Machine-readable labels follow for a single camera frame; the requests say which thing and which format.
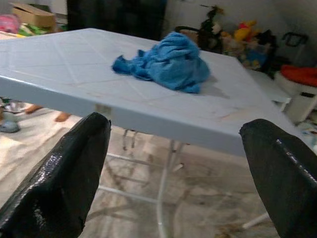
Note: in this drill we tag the light blue folding table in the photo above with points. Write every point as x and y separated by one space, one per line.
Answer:
74 62

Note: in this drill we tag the white stool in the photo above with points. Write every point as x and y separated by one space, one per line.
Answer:
302 104

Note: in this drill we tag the yellow plush toy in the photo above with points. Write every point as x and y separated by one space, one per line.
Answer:
245 31

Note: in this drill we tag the green packets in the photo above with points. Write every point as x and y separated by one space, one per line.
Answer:
32 29

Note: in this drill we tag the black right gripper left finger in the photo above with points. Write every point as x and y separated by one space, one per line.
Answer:
57 188

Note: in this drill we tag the brown cardboard box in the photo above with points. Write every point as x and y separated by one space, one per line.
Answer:
34 15

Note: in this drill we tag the red cushion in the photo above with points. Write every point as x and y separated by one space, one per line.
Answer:
299 74

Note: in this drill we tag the pink toy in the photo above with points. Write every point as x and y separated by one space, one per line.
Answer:
8 23

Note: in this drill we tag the blue towel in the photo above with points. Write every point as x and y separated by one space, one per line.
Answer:
168 67

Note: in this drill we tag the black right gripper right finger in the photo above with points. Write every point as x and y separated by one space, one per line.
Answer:
287 188

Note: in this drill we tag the metal bowl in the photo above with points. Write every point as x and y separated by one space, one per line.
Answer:
15 107

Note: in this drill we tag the bare person foot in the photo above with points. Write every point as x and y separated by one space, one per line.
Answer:
63 116
33 109

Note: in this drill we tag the dark plush toy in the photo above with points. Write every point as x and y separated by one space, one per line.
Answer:
210 32

